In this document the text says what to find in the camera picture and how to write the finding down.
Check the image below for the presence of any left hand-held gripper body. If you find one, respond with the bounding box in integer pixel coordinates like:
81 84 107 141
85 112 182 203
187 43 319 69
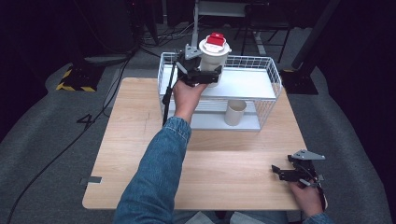
175 44 219 87

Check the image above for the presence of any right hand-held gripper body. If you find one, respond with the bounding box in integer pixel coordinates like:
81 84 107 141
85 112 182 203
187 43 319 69
287 149 327 189

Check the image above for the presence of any white cup with red lid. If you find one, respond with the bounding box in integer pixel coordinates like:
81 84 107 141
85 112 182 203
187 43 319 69
198 32 233 89

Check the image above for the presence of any white wire shelf rack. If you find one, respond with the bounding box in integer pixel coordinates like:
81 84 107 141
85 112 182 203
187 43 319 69
156 51 284 133

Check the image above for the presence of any person's right hand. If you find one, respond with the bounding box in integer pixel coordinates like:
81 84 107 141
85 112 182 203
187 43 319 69
288 180 325 218

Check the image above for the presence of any person's left hand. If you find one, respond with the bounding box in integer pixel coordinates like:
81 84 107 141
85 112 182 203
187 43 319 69
172 80 209 124

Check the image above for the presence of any beige paper cup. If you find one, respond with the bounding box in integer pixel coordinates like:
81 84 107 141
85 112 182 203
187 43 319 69
223 99 248 127

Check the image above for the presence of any grey metal stand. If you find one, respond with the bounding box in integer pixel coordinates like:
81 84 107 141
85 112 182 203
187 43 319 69
190 0 250 49

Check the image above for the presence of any black chair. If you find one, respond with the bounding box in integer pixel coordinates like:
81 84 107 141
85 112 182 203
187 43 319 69
233 2 296 64

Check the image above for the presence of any black stand with base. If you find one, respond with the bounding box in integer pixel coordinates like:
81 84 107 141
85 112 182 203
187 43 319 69
279 0 342 96

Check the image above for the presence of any yellow black striped stand base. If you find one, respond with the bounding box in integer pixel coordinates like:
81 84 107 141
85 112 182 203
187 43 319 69
55 63 106 93

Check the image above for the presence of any grey tape piece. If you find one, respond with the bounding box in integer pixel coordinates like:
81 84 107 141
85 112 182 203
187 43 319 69
79 175 103 187

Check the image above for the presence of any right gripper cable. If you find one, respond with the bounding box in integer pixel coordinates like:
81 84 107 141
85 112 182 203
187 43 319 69
316 175 329 213

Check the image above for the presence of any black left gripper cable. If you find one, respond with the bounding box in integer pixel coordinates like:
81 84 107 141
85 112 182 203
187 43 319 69
161 60 177 127

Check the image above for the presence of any long black floor cable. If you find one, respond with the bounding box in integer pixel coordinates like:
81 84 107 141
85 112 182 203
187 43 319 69
5 52 135 224

